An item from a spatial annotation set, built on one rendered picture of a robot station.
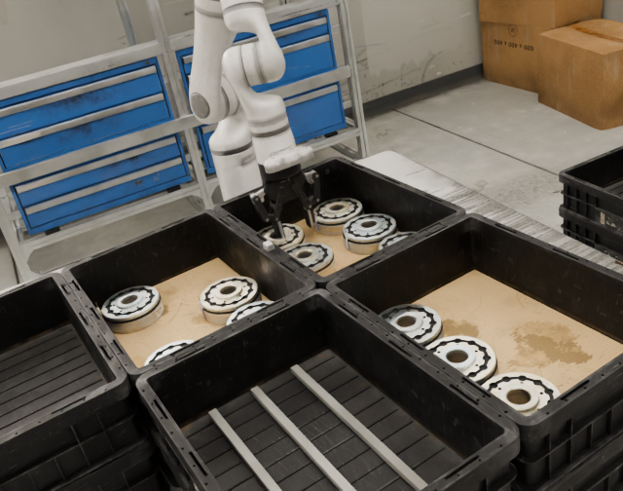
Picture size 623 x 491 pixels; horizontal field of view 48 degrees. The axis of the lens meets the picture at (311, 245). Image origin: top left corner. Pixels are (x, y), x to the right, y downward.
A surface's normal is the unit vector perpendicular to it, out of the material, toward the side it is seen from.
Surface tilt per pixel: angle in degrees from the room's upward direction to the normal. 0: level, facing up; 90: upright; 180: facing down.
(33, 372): 0
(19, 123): 90
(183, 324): 0
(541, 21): 91
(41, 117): 90
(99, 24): 90
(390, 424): 0
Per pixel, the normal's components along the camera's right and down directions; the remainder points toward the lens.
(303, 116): 0.44, 0.37
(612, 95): 0.23, 0.44
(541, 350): -0.18, -0.86
